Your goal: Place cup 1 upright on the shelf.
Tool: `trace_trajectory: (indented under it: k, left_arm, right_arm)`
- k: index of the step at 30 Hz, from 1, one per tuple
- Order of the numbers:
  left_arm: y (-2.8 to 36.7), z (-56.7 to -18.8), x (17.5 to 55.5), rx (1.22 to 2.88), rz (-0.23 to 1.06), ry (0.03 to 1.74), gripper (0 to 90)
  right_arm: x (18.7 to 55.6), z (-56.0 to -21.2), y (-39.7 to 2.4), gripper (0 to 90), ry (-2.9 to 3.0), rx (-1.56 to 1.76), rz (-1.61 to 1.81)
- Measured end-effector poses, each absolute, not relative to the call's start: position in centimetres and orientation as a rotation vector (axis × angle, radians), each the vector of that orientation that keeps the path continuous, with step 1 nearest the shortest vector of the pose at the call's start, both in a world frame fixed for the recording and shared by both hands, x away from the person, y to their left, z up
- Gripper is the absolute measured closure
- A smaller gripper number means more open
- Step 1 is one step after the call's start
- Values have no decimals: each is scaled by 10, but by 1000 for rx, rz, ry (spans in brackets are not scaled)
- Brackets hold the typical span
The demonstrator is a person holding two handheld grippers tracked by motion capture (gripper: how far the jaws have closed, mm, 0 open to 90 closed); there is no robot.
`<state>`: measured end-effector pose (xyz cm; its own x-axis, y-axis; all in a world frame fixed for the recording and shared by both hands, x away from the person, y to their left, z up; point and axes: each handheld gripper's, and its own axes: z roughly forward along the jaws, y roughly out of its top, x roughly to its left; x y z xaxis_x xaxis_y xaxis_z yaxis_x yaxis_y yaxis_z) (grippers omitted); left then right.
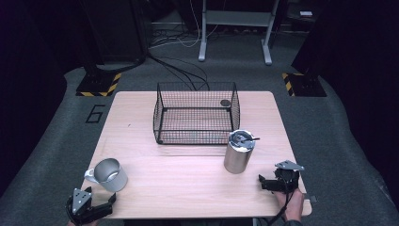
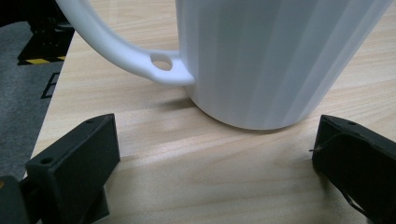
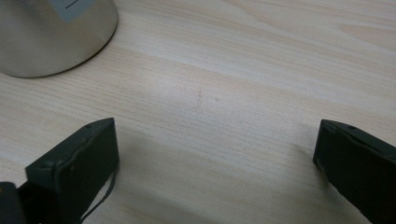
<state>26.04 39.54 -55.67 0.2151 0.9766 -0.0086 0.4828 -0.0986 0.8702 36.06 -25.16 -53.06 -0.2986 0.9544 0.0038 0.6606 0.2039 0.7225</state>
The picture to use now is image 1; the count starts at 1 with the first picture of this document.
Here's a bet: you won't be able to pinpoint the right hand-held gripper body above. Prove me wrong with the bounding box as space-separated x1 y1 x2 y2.
274 160 305 194

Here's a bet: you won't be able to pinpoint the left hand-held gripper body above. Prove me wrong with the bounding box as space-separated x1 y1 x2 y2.
65 186 96 226

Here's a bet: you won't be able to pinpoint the black wire mesh basket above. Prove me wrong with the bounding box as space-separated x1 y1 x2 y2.
152 81 242 146

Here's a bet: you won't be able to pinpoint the person's left hand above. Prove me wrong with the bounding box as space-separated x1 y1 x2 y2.
66 219 99 226

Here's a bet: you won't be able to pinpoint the person's right hand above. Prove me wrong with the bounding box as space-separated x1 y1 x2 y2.
275 187 305 222

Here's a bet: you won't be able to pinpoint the stainless steel tumbler with lid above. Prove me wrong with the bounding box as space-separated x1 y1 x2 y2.
223 129 261 175

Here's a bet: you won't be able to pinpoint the black yellow striped base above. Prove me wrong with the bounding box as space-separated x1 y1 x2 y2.
280 72 327 98
75 72 122 98

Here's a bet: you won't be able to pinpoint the black cabinet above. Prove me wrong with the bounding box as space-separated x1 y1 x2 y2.
78 0 149 71

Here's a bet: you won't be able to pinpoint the white metal stand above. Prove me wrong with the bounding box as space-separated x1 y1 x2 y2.
198 0 280 67

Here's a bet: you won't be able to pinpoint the black floor cables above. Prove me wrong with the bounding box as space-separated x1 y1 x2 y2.
146 51 211 92

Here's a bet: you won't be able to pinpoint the white floor cables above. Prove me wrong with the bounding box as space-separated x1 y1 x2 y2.
148 0 221 50

